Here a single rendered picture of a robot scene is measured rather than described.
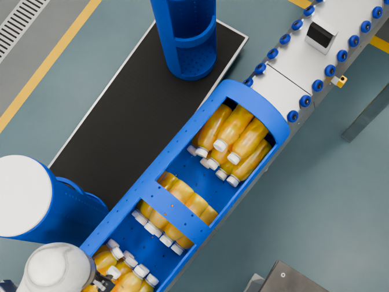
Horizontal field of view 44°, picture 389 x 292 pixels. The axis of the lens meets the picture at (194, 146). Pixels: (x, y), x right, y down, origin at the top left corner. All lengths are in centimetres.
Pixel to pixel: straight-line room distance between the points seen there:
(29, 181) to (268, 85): 92
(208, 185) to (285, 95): 44
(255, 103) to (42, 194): 77
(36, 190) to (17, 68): 150
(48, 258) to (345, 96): 222
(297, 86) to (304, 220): 102
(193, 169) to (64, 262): 85
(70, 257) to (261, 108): 77
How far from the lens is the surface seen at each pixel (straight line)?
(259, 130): 153
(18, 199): 172
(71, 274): 93
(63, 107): 290
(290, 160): 269
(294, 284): 154
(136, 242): 166
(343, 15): 198
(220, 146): 149
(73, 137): 267
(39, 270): 92
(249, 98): 146
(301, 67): 185
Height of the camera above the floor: 260
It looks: 75 degrees down
